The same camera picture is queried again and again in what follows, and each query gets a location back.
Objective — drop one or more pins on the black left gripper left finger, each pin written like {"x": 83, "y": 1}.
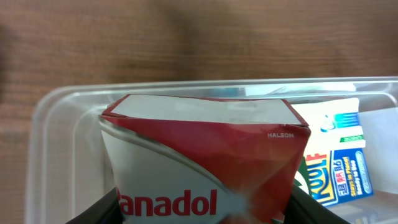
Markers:
{"x": 105, "y": 211}

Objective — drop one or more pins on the blue Cool Fever box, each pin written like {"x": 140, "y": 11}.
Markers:
{"x": 338, "y": 176}

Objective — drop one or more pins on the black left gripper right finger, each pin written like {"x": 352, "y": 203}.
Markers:
{"x": 302, "y": 209}

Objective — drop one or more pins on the red Panadol ActiFast box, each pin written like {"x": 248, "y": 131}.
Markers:
{"x": 203, "y": 160}

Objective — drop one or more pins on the clear plastic container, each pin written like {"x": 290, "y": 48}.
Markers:
{"x": 69, "y": 169}

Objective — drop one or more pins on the dark green ointment box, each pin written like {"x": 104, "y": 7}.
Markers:
{"x": 302, "y": 178}

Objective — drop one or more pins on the white Panadol box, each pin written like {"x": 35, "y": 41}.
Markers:
{"x": 334, "y": 125}

